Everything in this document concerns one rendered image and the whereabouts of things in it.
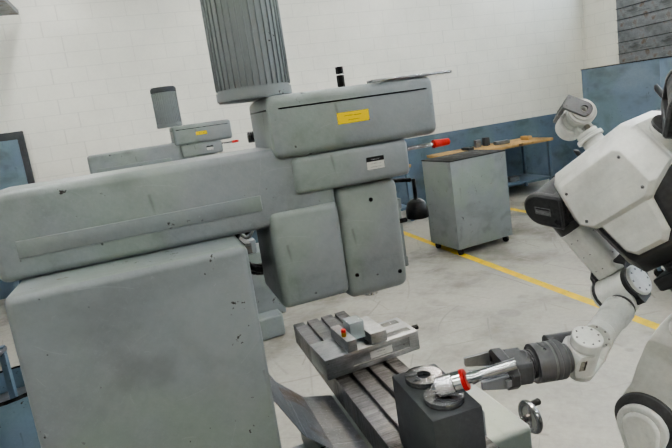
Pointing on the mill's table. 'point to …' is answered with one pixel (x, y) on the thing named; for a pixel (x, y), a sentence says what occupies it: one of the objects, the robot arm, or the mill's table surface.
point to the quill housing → (371, 236)
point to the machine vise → (397, 336)
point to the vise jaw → (374, 333)
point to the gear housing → (349, 166)
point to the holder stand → (435, 413)
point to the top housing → (343, 117)
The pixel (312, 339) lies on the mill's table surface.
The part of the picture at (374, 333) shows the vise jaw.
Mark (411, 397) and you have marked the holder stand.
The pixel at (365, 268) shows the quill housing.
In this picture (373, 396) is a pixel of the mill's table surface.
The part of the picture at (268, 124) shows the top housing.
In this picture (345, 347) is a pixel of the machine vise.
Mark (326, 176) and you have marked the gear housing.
